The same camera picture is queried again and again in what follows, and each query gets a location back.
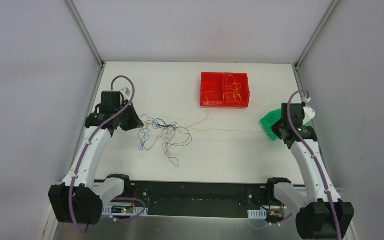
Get yellow wire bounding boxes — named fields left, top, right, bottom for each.
left=225, top=73, right=243, bottom=104

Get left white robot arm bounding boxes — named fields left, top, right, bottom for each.
left=48, top=88, right=144, bottom=225

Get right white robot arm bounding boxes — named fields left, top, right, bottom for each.
left=263, top=102, right=355, bottom=240

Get green plastic bin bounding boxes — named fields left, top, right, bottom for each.
left=260, top=105, right=315, bottom=141

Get right red bin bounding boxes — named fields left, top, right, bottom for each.
left=224, top=72, right=250, bottom=108

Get red bin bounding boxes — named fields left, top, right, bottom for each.
left=224, top=72, right=250, bottom=108
left=200, top=72, right=225, bottom=107

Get left red bin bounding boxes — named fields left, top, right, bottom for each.
left=200, top=72, right=225, bottom=107

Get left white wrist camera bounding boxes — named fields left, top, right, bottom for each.
left=119, top=87, right=132, bottom=101

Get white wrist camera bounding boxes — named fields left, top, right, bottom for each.
left=119, top=87, right=132, bottom=101
left=302, top=97, right=316, bottom=126

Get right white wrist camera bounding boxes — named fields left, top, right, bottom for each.
left=302, top=97, right=316, bottom=126

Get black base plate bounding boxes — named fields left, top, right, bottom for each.
left=100, top=180, right=296, bottom=219

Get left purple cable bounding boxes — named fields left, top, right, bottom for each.
left=67, top=75, right=147, bottom=235

